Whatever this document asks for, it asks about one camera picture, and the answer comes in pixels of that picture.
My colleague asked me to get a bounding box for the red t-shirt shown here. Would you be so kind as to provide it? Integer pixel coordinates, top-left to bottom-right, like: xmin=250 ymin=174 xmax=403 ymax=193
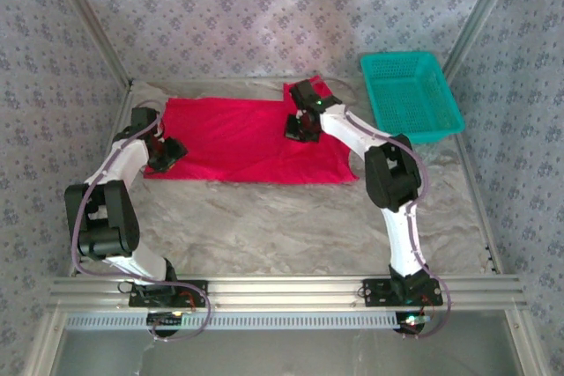
xmin=144 ymin=77 xmax=360 ymax=186

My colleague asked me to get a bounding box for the teal plastic basket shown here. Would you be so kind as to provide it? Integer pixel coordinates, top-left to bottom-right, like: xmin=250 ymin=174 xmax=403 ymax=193
xmin=360 ymin=50 xmax=466 ymax=144

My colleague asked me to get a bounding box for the black controller board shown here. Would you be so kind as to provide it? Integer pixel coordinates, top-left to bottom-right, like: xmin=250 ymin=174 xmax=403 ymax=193
xmin=147 ymin=310 xmax=185 ymax=336
xmin=395 ymin=312 xmax=432 ymax=336

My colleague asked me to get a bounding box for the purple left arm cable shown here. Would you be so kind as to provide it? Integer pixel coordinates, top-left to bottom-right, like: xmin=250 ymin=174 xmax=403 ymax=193
xmin=70 ymin=100 xmax=212 ymax=344

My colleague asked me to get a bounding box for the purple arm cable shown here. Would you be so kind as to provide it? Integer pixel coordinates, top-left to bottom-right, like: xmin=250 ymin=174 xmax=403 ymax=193
xmin=70 ymin=100 xmax=212 ymax=344
xmin=315 ymin=77 xmax=453 ymax=341

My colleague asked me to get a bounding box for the aluminium frame post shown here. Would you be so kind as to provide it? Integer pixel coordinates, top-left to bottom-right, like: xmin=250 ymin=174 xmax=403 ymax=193
xmin=43 ymin=0 xmax=134 ymax=86
xmin=442 ymin=0 xmax=525 ymax=82

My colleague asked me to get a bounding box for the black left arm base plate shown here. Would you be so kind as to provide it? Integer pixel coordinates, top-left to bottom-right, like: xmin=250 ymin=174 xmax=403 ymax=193
xmin=128 ymin=278 xmax=209 ymax=309

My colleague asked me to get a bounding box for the aluminium frame cross rail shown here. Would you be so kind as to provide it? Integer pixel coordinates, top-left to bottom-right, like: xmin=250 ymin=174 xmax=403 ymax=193
xmin=46 ymin=274 xmax=528 ymax=311

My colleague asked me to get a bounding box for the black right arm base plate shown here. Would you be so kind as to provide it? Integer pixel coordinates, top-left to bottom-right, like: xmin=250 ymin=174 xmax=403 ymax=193
xmin=363 ymin=277 xmax=444 ymax=307

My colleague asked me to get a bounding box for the grey slotted cable duct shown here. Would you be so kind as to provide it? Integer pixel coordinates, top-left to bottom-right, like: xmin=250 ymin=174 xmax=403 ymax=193
xmin=65 ymin=313 xmax=424 ymax=332

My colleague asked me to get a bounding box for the aluminium frame leg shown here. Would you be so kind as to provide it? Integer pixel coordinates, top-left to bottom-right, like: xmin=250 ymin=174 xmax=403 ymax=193
xmin=506 ymin=308 xmax=545 ymax=376
xmin=24 ymin=309 xmax=67 ymax=376

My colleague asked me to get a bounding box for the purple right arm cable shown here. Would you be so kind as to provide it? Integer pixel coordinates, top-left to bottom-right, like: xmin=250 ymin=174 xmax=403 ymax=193
xmin=315 ymin=77 xmax=453 ymax=341

